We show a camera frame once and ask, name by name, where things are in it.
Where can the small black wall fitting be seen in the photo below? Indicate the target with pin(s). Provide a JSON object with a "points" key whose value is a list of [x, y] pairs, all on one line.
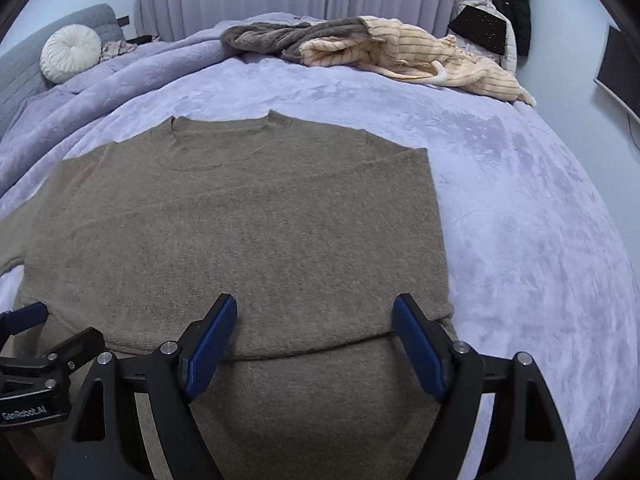
{"points": [[124, 20]]}

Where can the black sparkly garment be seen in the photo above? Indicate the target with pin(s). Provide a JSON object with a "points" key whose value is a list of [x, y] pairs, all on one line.
{"points": [[477, 27]]}

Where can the small patterned beige cloth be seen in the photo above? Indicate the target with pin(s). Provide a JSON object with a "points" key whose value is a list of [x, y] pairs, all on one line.
{"points": [[116, 50]]}

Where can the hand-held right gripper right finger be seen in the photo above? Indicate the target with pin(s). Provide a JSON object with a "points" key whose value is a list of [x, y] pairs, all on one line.
{"points": [[417, 345]]}

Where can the olive knit sweater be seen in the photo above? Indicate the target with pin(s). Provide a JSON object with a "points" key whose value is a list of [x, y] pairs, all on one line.
{"points": [[250, 235]]}

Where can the dark flat screen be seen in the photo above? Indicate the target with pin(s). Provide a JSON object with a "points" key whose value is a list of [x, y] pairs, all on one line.
{"points": [[620, 72]]}

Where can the grey quilted headboard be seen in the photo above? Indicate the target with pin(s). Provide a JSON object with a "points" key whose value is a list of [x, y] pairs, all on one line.
{"points": [[25, 75]]}

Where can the black hanging jacket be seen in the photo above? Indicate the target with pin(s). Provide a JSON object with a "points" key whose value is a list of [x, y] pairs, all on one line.
{"points": [[515, 0]]}

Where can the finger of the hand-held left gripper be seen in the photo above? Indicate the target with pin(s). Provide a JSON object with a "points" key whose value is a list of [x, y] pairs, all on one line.
{"points": [[80, 345], [25, 316]]}

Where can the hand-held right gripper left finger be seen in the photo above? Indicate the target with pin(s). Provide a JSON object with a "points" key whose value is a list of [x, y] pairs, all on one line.
{"points": [[212, 345]]}

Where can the lavender embossed blanket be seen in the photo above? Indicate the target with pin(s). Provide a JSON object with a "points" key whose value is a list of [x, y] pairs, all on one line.
{"points": [[500, 210]]}

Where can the brown fleece garment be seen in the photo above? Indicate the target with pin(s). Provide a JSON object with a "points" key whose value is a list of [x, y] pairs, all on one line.
{"points": [[270, 37]]}

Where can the black object behind bed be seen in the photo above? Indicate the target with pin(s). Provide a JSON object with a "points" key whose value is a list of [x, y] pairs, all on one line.
{"points": [[146, 39]]}

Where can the cream striped fleece garment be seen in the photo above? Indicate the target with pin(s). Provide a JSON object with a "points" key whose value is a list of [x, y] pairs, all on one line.
{"points": [[410, 50]]}

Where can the white hanging garment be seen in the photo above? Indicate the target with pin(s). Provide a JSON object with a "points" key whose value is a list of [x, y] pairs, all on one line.
{"points": [[511, 45]]}

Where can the round cream pleated cushion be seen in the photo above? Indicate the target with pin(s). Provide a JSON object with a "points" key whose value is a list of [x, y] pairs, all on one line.
{"points": [[70, 54]]}

